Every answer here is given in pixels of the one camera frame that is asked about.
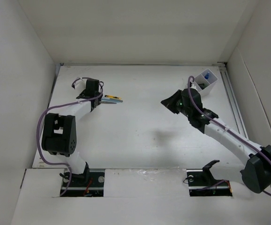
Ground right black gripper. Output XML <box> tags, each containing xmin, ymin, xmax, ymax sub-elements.
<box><xmin>161</xmin><ymin>90</ymin><xmax>192</xmax><ymax>118</ymax></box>

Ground green highlighter marker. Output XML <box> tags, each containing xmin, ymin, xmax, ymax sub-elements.
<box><xmin>199</xmin><ymin>83</ymin><xmax>207</xmax><ymax>90</ymax></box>

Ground black handled scissors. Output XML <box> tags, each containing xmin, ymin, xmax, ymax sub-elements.
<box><xmin>99</xmin><ymin>101</ymin><xmax>117</xmax><ymax>105</ymax></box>

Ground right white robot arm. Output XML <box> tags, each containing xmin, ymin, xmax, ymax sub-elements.
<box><xmin>161</xmin><ymin>88</ymin><xmax>271</xmax><ymax>194</ymax></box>

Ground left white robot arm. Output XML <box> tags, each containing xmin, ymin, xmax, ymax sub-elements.
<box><xmin>41</xmin><ymin>77</ymin><xmax>104</xmax><ymax>186</ymax></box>

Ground yellow black utility knife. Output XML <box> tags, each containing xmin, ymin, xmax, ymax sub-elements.
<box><xmin>104</xmin><ymin>95</ymin><xmax>122</xmax><ymax>100</ymax></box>

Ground blue grey pen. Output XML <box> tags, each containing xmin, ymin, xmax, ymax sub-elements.
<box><xmin>101</xmin><ymin>98</ymin><xmax>123</xmax><ymax>103</ymax></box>

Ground white three-compartment container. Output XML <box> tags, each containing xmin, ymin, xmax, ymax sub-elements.
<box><xmin>193</xmin><ymin>69</ymin><xmax>218</xmax><ymax>97</ymax></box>

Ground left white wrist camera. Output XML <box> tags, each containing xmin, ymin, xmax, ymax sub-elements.
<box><xmin>72</xmin><ymin>79</ymin><xmax>85</xmax><ymax>90</ymax></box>

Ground aluminium side rail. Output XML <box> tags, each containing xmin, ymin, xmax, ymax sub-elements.
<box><xmin>217</xmin><ymin>63</ymin><xmax>249</xmax><ymax>139</ymax></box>

